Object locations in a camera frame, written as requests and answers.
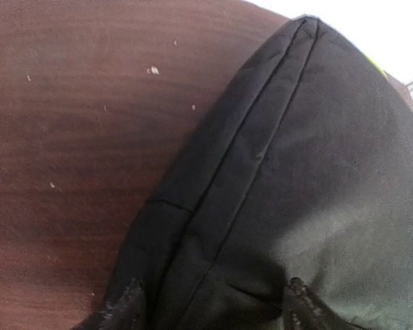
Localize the green plate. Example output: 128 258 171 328
364 54 388 80

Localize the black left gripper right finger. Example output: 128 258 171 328
282 277 358 330

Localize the black student backpack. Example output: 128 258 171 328
103 14 413 330

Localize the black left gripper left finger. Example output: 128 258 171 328
72 279 147 330

